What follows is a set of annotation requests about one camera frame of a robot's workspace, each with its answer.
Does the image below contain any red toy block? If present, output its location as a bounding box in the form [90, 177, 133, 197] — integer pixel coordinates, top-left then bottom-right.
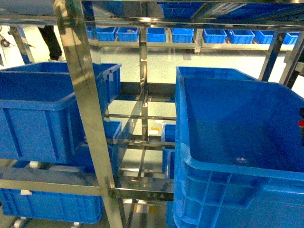
[297, 119, 304, 129]

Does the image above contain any large blue crate right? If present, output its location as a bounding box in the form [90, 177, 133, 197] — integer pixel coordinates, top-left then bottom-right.
[172, 66, 304, 228]

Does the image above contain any large blue crate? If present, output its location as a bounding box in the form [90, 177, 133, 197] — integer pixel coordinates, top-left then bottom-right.
[172, 66, 304, 228]
[0, 62, 122, 165]

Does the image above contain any large blue crate left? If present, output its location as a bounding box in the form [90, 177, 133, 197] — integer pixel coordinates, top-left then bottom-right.
[0, 62, 122, 165]

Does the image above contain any blue crate bottom left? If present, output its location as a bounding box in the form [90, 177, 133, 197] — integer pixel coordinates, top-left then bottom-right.
[0, 189, 104, 224]

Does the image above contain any steel shelf frame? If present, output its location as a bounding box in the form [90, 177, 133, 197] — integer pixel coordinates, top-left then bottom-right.
[0, 0, 304, 228]

